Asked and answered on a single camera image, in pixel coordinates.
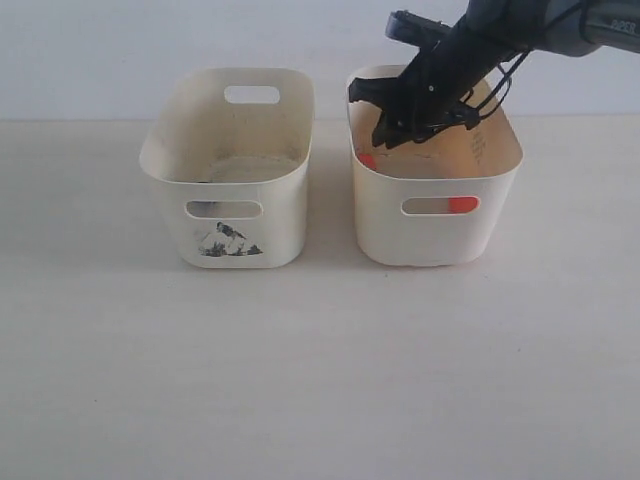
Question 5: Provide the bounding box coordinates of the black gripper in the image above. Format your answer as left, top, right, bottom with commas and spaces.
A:
348, 9, 487, 150

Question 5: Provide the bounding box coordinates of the orange capped marker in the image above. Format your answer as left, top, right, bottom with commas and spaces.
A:
448, 196, 480, 215
358, 154, 377, 171

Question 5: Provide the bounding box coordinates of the blue capped marker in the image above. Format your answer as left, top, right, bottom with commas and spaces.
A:
187, 181, 220, 219

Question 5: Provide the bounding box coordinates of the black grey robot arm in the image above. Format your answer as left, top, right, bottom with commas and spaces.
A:
347, 0, 639, 149

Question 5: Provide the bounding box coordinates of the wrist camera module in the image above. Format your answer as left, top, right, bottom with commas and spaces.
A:
385, 10, 451, 49

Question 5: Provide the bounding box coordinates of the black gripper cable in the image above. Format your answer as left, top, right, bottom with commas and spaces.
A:
464, 47, 531, 114

